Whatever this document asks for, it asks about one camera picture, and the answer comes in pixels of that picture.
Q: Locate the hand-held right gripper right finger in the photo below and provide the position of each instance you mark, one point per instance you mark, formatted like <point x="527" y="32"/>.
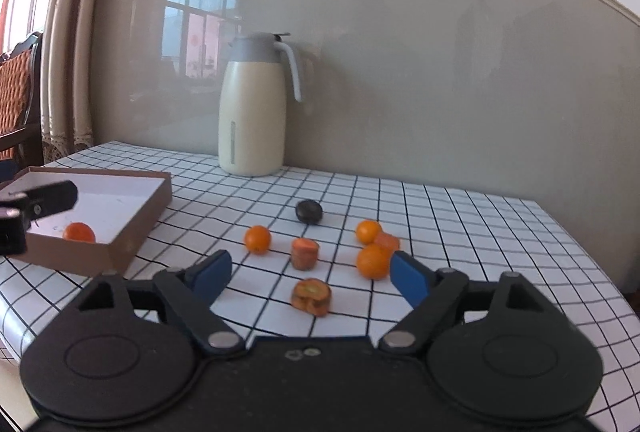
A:
<point x="407" y="277"/>

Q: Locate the dark brown round fruit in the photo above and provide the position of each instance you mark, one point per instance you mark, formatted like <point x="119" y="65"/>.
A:
<point x="308" y="211"/>

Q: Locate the beige curtain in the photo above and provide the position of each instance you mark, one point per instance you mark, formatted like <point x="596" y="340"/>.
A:
<point x="75" y="37"/>

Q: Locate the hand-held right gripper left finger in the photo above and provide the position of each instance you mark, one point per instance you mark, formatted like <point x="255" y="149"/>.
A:
<point x="215" y="271"/>

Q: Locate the cream thermos jug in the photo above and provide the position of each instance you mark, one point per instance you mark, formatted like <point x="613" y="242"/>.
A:
<point x="252" y="112"/>

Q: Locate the carrot piece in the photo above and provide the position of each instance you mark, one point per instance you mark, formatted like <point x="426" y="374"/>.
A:
<point x="305" y="254"/>
<point x="390" y="241"/>
<point x="311" y="297"/>

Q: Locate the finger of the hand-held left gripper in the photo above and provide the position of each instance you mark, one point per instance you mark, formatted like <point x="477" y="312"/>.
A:
<point x="52" y="198"/>

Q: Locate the orange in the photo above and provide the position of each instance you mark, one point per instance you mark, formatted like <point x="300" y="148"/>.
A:
<point x="373" y="262"/>
<point x="79" y="232"/>
<point x="257" y="239"/>
<point x="368" y="231"/>

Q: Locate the wooden chair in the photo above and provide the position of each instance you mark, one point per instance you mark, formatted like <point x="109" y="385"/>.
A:
<point x="20" y="87"/>

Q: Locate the brown cardboard box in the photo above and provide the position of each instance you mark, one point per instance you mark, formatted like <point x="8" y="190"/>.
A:
<point x="120" y="207"/>

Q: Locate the white checkered tablecloth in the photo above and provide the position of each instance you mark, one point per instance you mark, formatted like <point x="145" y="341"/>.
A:
<point x="450" y="222"/>

